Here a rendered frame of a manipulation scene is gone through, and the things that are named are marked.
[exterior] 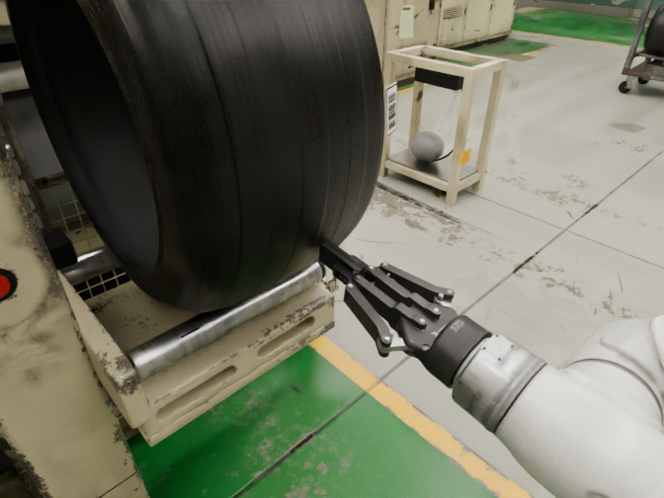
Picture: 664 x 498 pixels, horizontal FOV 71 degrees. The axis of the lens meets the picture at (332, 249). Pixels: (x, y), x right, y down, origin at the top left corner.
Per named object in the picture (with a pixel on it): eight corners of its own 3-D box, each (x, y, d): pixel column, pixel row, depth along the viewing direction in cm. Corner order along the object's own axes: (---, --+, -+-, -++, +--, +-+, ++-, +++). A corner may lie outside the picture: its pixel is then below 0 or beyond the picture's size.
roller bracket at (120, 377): (133, 433, 61) (114, 382, 55) (40, 290, 85) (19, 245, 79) (158, 418, 63) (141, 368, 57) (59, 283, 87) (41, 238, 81)
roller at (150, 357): (133, 382, 61) (117, 353, 62) (131, 389, 64) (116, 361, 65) (330, 272, 81) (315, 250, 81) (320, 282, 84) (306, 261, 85)
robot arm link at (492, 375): (511, 398, 42) (456, 356, 45) (482, 450, 47) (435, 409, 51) (558, 347, 47) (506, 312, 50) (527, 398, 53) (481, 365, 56)
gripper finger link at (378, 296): (423, 343, 54) (416, 349, 53) (354, 290, 60) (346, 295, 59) (431, 320, 52) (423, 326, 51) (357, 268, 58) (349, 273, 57)
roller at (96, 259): (50, 264, 78) (48, 268, 82) (63, 289, 78) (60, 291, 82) (229, 197, 98) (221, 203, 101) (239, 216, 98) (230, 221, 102)
